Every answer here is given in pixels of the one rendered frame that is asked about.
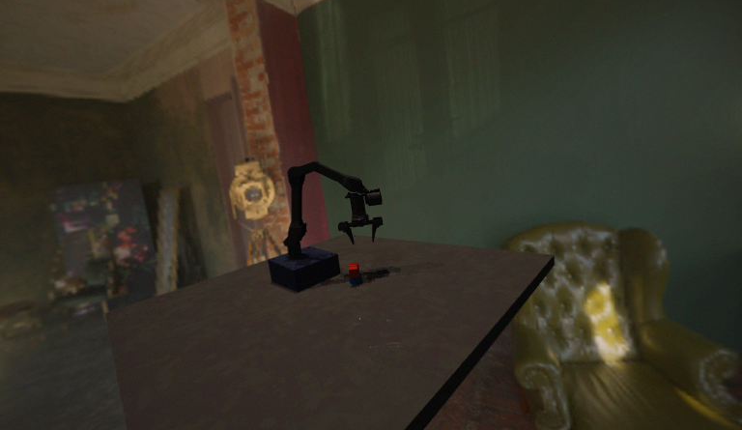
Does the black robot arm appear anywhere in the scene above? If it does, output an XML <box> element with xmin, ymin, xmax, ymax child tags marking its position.
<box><xmin>283</xmin><ymin>161</ymin><xmax>383</xmax><ymax>260</ymax></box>

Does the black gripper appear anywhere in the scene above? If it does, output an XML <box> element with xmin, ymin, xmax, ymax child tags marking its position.
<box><xmin>338</xmin><ymin>207</ymin><xmax>383</xmax><ymax>244</ymax></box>

